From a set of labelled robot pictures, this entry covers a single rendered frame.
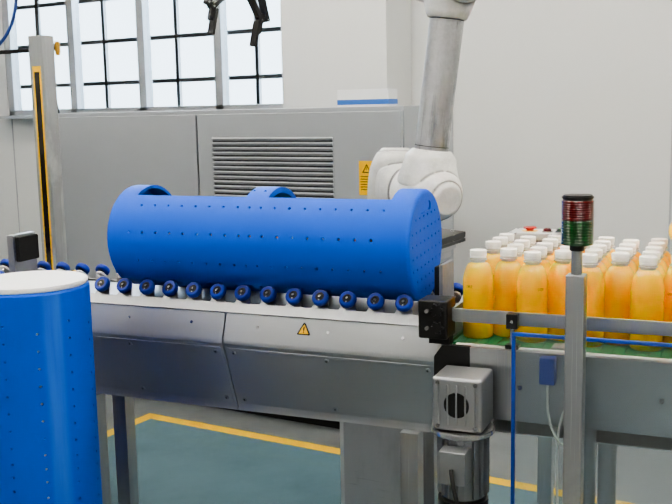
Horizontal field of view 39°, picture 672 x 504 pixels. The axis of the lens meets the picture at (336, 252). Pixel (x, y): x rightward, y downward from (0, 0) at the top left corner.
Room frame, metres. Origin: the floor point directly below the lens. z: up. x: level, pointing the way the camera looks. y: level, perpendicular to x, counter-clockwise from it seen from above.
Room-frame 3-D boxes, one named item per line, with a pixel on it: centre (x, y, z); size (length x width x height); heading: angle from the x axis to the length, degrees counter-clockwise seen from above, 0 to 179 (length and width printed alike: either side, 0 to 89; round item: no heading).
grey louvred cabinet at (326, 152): (4.72, 0.52, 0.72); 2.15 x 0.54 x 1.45; 59
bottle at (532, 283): (2.15, -0.45, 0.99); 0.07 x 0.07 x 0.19
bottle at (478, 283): (2.20, -0.33, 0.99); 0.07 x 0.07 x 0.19
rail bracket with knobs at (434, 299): (2.17, -0.23, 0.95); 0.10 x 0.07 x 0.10; 157
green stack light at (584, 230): (1.89, -0.48, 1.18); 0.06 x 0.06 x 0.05
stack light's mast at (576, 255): (1.89, -0.48, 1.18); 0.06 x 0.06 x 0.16
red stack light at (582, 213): (1.89, -0.48, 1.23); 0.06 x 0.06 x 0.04
